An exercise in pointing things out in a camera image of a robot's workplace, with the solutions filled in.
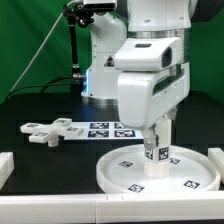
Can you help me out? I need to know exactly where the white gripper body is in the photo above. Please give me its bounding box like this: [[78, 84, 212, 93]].
[[118, 63, 190, 130]]

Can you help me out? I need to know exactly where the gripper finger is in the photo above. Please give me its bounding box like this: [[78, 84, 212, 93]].
[[143, 125, 158, 150]]

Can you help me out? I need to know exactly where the white round table top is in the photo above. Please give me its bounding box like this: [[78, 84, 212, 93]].
[[96, 144, 221, 194]]

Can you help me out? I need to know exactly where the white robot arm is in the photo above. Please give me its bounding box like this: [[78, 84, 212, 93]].
[[82, 0, 224, 141]]

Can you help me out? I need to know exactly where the white marker sheet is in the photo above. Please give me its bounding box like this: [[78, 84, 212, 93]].
[[72, 121, 142, 140]]

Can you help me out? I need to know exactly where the white right block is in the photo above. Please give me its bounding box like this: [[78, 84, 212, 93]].
[[208, 148, 224, 184]]

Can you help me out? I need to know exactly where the white block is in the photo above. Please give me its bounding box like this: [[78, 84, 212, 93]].
[[0, 152, 14, 190], [208, 148, 224, 184]]

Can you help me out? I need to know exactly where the white cross-shaped table base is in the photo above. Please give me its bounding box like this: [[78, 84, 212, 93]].
[[20, 118, 84, 147]]

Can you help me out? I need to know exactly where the white left block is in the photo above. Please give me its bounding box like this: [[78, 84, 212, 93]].
[[0, 152, 14, 190]]

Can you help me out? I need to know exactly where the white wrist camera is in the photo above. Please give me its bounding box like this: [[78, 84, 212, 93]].
[[114, 37, 183, 71]]

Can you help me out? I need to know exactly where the white front rail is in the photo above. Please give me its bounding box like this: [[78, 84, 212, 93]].
[[0, 191, 224, 224]]

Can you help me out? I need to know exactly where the black cable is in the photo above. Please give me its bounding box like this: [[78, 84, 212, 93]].
[[6, 75, 76, 100]]

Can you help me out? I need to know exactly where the black camera stand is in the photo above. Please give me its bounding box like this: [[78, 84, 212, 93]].
[[63, 2, 94, 94]]

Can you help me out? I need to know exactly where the white cable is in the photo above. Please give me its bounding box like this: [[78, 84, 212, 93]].
[[9, 0, 81, 94]]

